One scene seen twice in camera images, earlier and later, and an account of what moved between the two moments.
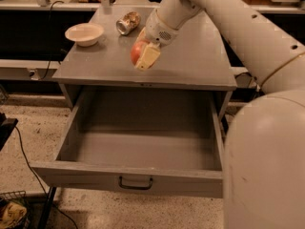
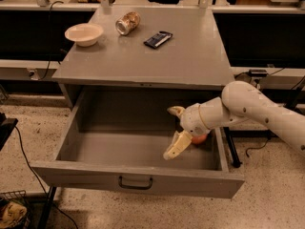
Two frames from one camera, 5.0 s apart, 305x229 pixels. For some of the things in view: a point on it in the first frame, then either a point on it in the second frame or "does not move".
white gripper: x=157 y=30 → x=192 y=119
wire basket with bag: x=14 y=210 does not move
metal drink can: x=129 y=23 does not move
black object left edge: x=7 y=126 does not move
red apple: x=136 y=50 → x=199 y=139
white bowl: x=85 y=34 does not move
